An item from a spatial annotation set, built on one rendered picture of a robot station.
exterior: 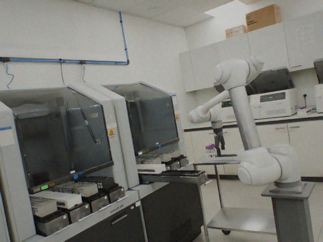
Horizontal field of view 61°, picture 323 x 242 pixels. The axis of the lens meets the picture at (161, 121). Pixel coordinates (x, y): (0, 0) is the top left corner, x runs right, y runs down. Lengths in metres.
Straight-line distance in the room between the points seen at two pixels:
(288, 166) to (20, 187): 1.49
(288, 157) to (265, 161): 0.17
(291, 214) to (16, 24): 2.82
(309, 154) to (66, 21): 3.42
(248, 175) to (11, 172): 1.27
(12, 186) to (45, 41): 1.91
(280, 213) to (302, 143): 2.30
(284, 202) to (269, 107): 2.42
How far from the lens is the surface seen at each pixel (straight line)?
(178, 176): 2.01
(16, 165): 1.67
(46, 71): 3.13
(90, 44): 3.57
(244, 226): 2.40
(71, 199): 1.79
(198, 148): 4.66
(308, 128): 4.03
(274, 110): 4.10
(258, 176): 1.62
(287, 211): 1.85
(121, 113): 2.13
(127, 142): 2.14
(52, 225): 1.70
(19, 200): 1.69
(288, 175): 1.78
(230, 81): 1.67
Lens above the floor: 1.32
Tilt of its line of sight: 3 degrees down
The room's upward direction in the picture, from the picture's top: 10 degrees counter-clockwise
